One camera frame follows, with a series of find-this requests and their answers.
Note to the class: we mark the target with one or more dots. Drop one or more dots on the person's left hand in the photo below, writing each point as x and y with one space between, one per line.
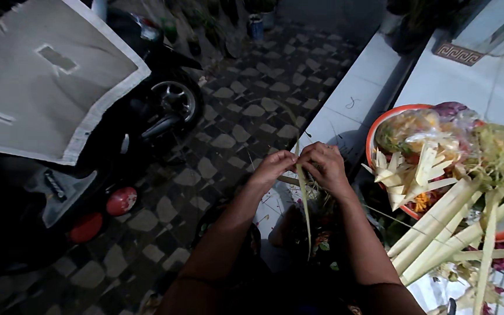
266 169

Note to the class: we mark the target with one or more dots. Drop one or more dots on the person's right hand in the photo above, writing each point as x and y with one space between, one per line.
330 168

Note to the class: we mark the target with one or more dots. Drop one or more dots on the person's left thumb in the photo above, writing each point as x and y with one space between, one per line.
287 164

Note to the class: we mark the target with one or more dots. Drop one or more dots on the person's left fingers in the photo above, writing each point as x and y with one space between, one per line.
281 154

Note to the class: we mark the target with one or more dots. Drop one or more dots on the person's right fingers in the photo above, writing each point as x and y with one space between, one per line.
313 155

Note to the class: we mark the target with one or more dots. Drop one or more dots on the long pale green leaf strip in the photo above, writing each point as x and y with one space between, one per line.
302 183

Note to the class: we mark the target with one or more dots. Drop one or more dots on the person's right forearm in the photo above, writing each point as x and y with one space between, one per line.
365 245

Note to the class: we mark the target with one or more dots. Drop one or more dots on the person's left forearm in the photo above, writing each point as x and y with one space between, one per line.
230 227

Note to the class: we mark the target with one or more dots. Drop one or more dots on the person's legs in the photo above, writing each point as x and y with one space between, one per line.
283 229

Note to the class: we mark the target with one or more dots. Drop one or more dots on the pointed cut palm leaf ornament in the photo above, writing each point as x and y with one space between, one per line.
387 169

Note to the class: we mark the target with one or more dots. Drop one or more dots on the tall cut palm leaf ornament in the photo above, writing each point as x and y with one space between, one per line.
422 168

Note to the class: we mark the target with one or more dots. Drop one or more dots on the orange flower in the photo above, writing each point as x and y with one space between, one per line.
422 200

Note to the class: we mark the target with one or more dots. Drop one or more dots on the clear plastic bag of flowers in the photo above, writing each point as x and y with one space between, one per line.
433 133

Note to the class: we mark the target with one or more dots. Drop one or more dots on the black motorcycle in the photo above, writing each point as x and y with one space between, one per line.
164 105

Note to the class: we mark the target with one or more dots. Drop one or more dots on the blue plant pot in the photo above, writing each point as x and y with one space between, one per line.
256 27

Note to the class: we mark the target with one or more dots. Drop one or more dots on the purple plastic bag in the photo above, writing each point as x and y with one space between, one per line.
451 109

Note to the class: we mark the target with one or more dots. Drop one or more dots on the bundle of pale palm leaves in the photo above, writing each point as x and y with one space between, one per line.
440 227

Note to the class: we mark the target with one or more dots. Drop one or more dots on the green plants in pots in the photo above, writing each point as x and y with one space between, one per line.
210 22

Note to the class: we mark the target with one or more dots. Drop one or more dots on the dark potted plant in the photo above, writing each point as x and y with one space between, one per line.
403 30

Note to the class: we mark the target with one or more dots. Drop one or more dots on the white pillar with patterned base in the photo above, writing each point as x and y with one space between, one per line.
460 53

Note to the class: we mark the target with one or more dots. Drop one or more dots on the white plastic sheet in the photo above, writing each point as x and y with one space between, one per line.
431 291

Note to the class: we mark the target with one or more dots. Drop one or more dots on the yellow-green plastic bag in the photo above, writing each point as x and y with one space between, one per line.
503 144

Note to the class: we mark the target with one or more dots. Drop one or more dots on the narrow drooping palm strip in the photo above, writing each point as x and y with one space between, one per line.
488 249

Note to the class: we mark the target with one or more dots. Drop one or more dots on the heap of dried flowers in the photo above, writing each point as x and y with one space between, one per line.
466 284

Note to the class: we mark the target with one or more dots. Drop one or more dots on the grey cloth with white border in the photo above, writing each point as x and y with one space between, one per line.
81 78

